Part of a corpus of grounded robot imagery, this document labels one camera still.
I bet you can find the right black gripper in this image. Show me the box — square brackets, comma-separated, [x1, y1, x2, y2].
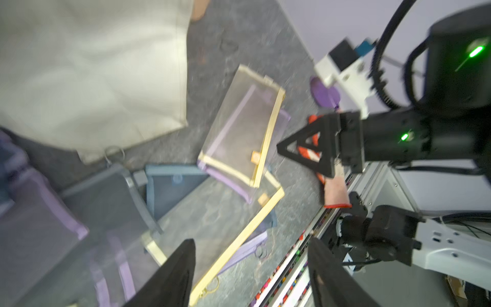
[277, 109, 431, 173]

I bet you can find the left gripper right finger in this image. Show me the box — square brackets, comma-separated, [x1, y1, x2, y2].
[308, 238, 378, 307]

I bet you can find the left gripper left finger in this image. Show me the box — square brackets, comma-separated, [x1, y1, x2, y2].
[125, 239, 196, 307]

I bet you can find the yellow mesh pouch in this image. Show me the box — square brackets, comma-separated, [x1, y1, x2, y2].
[198, 65, 285, 188]
[147, 172, 285, 306]

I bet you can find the purple mesh pouch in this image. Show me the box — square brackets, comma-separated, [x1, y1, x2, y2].
[197, 84, 292, 204]
[1, 133, 89, 306]

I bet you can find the blue grey mesh pouch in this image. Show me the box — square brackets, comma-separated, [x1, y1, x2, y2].
[145, 165, 208, 220]

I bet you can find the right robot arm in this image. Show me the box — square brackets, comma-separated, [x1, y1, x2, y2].
[277, 1, 490, 287]

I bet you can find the grey mesh pouch by bag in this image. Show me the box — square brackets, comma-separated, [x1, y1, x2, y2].
[60, 164, 163, 246]

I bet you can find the cream canvas tote bag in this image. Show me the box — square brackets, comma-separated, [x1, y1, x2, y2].
[1, 1, 193, 164]

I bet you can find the red patterned garden glove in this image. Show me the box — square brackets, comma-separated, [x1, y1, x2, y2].
[297, 118, 352, 209]

